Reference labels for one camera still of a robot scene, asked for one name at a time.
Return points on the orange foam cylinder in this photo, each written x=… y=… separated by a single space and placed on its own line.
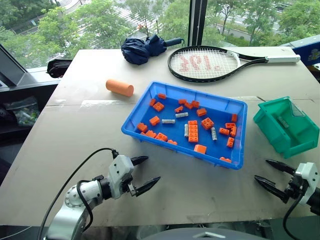
x=118 y=87

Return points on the black folded umbrella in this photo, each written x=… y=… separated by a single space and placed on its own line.
x=58 y=68

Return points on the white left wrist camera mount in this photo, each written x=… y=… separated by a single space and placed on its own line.
x=120 y=170

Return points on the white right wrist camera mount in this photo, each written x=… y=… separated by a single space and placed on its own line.
x=308 y=175

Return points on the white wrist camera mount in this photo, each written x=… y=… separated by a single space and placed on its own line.
x=120 y=170
x=308 y=175

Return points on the green plastic bin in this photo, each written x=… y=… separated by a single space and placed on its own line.
x=297 y=135

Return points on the blue plastic tray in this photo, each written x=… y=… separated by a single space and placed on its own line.
x=175 y=130

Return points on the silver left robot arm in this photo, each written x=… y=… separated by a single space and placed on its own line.
x=72 y=200

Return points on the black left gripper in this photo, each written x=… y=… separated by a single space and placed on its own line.
x=127 y=183

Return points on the clear plastic bag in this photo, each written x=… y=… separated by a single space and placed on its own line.
x=23 y=112

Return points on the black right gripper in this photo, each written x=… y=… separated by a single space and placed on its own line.
x=293 y=190

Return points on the long orange toy brick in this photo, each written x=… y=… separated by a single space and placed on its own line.
x=193 y=132

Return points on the black white tennis racket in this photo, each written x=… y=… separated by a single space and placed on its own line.
x=250 y=56

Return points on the navy folded umbrella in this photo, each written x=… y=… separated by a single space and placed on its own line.
x=140 y=50

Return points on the dark window frame post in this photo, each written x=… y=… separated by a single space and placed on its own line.
x=197 y=22

